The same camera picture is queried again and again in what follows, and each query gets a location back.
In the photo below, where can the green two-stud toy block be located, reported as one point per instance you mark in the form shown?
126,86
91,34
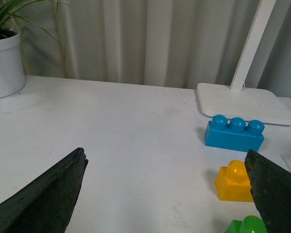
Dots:
250,224

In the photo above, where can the grey pleated curtain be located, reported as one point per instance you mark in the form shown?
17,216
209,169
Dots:
174,43

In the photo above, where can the white plant pot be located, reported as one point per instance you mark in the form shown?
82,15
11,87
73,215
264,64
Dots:
12,77

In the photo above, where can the yellow two-stud toy block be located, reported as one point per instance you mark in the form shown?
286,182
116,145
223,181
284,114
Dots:
232,183

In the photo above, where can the green potted plant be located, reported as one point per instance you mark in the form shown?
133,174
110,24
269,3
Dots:
9,9

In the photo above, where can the blue three-stud toy block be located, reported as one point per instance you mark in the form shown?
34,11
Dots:
234,134

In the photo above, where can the white desk lamp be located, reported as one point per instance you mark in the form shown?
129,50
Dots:
236,100

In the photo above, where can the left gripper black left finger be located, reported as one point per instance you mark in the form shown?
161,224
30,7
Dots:
47,203

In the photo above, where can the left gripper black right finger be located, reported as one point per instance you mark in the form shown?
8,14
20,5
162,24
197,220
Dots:
271,191

